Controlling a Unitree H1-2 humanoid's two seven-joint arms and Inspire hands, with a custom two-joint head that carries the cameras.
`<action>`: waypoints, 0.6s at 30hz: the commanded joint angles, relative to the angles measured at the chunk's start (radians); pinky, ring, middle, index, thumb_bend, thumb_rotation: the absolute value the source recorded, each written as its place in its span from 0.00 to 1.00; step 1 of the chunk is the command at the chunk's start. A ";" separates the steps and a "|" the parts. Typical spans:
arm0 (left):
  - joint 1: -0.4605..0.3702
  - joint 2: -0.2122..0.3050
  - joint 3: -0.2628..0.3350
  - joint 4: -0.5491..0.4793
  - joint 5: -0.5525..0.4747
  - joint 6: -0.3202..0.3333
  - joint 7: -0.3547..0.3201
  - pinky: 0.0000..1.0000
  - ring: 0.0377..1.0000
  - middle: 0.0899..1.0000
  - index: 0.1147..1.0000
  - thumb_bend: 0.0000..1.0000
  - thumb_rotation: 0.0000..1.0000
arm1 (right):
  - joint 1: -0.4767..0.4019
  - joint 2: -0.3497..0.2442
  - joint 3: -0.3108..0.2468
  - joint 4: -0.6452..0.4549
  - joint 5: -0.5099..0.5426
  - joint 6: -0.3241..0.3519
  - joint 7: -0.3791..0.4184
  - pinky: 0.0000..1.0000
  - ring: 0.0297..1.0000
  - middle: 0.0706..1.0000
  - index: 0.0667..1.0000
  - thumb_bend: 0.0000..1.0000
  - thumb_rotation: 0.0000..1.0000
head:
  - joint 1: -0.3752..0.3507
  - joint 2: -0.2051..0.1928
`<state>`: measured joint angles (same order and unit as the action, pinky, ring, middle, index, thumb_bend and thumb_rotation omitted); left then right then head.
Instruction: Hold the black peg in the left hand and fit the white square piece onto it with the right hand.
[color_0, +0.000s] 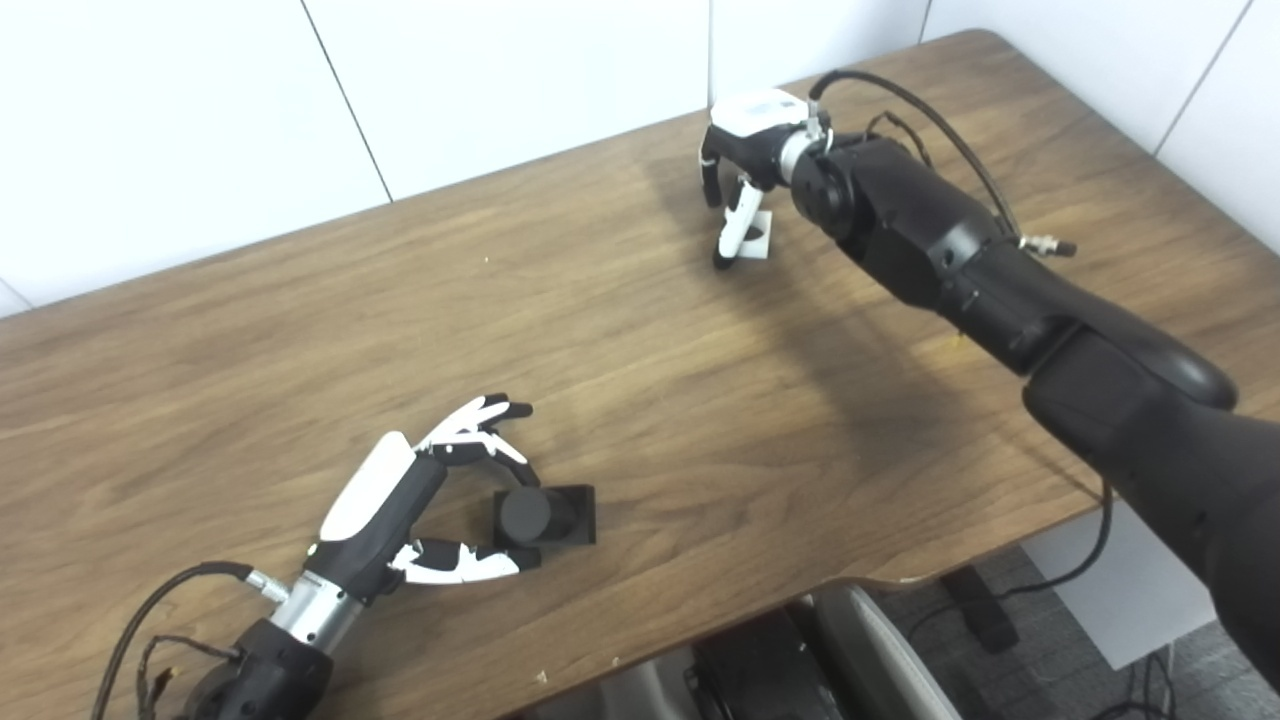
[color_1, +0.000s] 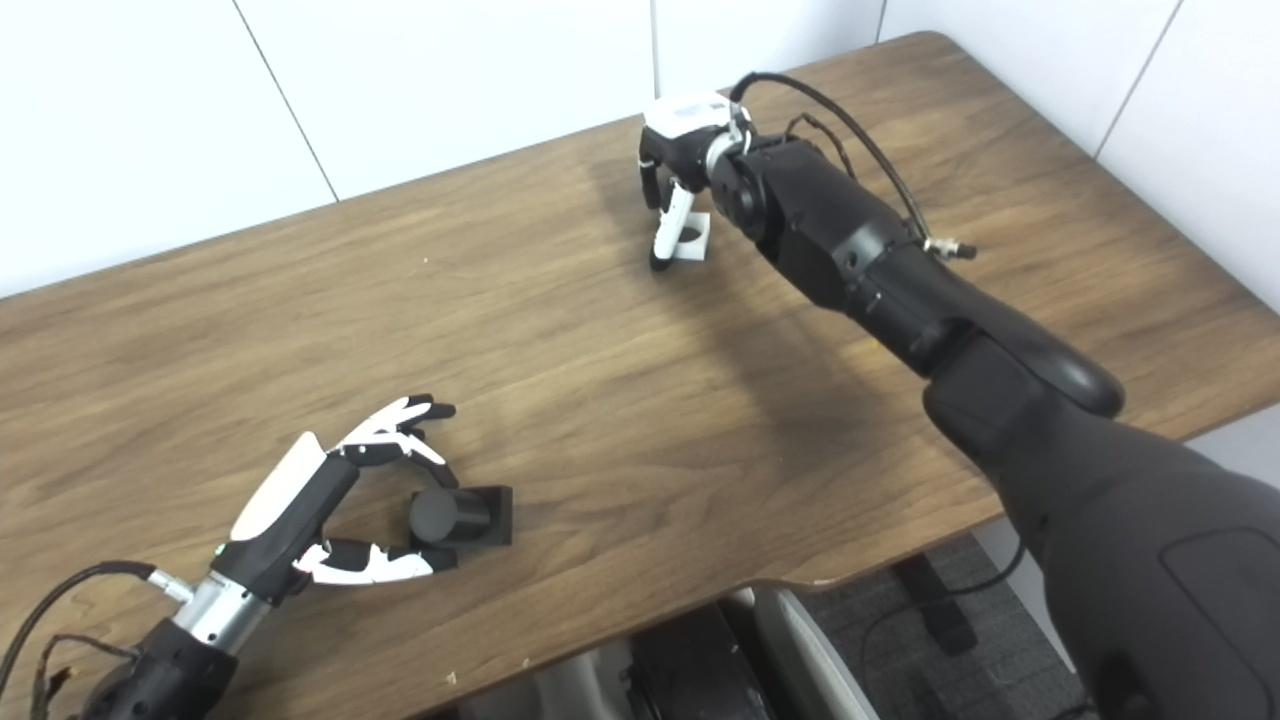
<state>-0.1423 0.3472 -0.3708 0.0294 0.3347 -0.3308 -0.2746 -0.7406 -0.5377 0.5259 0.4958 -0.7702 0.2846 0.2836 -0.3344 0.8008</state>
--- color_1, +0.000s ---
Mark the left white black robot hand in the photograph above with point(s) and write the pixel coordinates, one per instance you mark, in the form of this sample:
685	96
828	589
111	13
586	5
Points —
290	510

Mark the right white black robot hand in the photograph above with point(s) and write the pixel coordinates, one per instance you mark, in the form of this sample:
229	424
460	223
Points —
690	120

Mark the white square piece with hole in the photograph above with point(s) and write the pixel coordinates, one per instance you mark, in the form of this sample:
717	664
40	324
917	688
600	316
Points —
697	250

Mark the black peg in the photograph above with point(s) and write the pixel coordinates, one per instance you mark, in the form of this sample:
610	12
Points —
480	515

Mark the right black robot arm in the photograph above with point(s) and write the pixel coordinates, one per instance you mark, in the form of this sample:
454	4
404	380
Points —
850	250

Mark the black grey robot torso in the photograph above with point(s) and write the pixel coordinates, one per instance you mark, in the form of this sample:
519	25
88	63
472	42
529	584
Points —
700	670

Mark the black table foot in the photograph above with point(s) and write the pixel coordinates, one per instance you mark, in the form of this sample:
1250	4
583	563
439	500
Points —
935	610

